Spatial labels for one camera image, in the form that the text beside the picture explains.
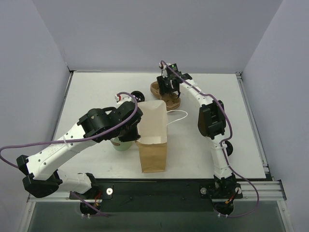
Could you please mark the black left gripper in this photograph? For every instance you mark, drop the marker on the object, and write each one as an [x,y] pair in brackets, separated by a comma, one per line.
[129,136]

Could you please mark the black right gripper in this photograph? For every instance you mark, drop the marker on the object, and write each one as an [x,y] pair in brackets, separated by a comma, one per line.
[167,83]

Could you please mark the brown pulp cup carriers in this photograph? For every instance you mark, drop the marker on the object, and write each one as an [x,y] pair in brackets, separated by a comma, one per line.
[172,101]

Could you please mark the brown paper bag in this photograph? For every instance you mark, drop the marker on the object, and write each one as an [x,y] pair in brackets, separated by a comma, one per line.
[153,131]

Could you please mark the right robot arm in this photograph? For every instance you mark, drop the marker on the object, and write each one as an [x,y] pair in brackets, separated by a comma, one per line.
[213,122]

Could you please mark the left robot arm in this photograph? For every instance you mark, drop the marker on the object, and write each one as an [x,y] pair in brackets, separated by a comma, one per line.
[43,175]

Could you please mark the green straw holder cup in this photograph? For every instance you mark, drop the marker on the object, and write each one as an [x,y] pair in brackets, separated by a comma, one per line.
[120,146]

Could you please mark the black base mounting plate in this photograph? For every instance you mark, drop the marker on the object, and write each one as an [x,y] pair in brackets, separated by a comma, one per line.
[159,195]

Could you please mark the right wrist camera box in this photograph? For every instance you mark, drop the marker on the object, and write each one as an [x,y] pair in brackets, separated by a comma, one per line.
[164,69]

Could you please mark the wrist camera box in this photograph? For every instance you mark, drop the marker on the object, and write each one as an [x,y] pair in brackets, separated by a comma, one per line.
[121,98]
[164,69]

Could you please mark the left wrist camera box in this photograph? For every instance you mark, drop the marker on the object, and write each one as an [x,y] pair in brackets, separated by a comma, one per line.
[121,98]

